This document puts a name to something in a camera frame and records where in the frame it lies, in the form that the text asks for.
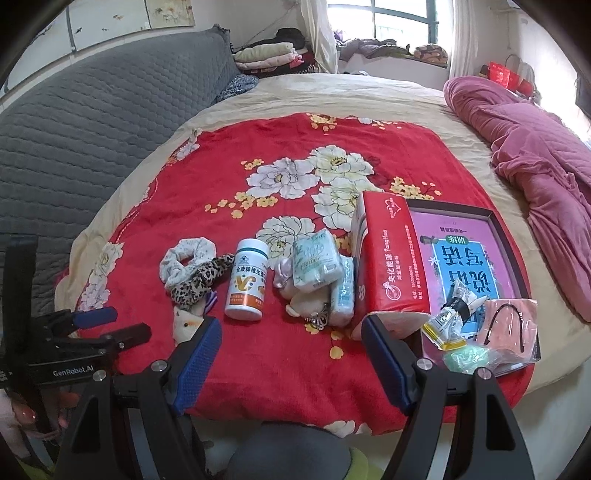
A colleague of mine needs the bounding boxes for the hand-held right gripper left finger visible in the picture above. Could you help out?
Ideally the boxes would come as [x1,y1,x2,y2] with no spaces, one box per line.
[55,316,223,480]

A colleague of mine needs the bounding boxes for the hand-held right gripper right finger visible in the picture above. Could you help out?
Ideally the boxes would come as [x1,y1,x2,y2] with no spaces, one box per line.
[361,315,536,480]

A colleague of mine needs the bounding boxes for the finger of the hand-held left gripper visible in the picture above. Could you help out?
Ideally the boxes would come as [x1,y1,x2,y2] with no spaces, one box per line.
[69,323,152,356]
[37,307,118,332]

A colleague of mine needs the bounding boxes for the white orange plush toy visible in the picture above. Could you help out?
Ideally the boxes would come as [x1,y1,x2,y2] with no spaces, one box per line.
[173,302,208,347]

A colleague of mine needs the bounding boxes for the leopard print scrunchie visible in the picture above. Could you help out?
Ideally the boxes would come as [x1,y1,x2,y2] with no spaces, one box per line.
[167,253,235,311]

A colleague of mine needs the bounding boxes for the snack packet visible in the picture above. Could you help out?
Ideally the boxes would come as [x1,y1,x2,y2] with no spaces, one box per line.
[421,281,489,354]

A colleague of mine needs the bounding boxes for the mint makeup sponge packet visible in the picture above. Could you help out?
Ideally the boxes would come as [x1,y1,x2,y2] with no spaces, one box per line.
[442,346,509,376]

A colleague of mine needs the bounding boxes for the blue print tissue pack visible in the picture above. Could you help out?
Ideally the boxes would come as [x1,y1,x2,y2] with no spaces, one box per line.
[329,256,356,328]

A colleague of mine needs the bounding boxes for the white floral scrunchie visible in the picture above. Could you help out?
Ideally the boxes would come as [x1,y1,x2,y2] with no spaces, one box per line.
[159,237,218,289]

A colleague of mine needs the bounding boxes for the white plush keychain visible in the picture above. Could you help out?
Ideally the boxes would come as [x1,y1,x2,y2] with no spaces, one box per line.
[284,286,335,333]

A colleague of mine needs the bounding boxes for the small clear plastic bag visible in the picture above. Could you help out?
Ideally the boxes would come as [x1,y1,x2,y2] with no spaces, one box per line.
[273,258,296,289]

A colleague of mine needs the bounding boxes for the green print tissue pack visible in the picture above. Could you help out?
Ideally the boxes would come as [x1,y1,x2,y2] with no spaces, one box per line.
[292,229,341,292]

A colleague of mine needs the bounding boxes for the pink face mask pack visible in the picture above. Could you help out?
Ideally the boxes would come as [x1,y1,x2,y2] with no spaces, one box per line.
[475,298,540,363]

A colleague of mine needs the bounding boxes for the person's left hand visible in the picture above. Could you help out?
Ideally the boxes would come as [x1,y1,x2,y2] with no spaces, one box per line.
[0,397,70,457]

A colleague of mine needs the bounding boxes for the white pill bottle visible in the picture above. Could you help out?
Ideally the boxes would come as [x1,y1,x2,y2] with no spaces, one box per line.
[224,237,270,321]

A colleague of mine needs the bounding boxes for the yellow-green cloth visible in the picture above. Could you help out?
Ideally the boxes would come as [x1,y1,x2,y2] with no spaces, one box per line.
[346,445,384,480]

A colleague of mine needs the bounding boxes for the red cardboard box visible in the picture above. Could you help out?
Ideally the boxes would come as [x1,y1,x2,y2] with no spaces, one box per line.
[350,190,431,342]

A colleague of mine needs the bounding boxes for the purple printed book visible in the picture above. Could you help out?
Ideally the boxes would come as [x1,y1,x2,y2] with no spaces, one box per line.
[410,209,518,344]

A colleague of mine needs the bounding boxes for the person's grey trousers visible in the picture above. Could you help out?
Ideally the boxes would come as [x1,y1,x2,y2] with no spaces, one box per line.
[224,422,356,480]

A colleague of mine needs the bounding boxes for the red floral blanket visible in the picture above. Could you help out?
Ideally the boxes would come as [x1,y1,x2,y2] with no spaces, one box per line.
[76,112,539,437]

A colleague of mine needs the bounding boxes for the grey quilted headboard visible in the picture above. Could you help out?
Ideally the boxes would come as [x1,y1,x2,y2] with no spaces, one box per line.
[0,25,241,319]

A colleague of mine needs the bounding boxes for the pink quilt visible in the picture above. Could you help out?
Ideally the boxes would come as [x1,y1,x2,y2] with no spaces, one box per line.
[443,76,591,324]

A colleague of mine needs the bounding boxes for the blue patterned cloth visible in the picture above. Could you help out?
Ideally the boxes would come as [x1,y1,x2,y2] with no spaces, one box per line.
[213,74,260,104]

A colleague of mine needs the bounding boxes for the beige bed sheet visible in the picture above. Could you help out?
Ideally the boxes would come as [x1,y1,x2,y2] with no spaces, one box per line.
[55,74,591,398]

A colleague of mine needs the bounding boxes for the stack of folded clothes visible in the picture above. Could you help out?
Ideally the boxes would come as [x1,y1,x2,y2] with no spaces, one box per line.
[232,41,317,75]

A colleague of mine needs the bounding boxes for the brown patterned cloth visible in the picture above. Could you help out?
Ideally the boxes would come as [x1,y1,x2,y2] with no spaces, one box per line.
[413,44,450,65]

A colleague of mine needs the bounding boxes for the grey clothes pile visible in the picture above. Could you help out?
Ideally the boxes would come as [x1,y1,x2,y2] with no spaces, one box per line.
[339,37,414,61]

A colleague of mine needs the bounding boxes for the dark clothes bundle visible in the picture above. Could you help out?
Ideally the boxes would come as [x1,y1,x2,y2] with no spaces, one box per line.
[272,28,305,47]

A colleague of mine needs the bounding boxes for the white curtain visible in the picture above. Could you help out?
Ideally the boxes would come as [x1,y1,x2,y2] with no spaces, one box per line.
[298,0,340,75]
[448,0,481,81]

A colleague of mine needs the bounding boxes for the window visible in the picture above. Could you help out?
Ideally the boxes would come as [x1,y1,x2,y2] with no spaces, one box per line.
[328,0,455,51]

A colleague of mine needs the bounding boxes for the wall poster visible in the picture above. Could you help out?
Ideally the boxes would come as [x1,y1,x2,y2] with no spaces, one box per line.
[145,0,194,23]

